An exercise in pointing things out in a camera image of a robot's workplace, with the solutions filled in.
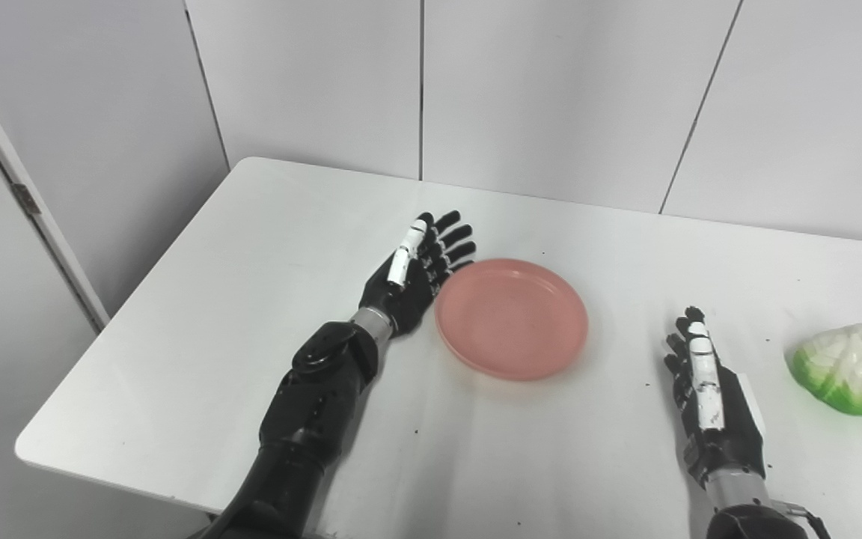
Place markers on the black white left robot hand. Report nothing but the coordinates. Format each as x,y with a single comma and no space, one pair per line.
408,296

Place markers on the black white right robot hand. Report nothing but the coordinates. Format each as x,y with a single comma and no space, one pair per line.
738,434

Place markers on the pink round plate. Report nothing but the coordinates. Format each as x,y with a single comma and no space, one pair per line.
512,318

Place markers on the green white toy cabbage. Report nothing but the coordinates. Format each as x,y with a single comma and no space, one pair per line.
850,367

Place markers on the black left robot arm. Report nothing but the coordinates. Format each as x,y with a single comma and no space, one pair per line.
319,404

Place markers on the grey metal wall hinge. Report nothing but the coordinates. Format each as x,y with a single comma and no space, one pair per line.
26,198

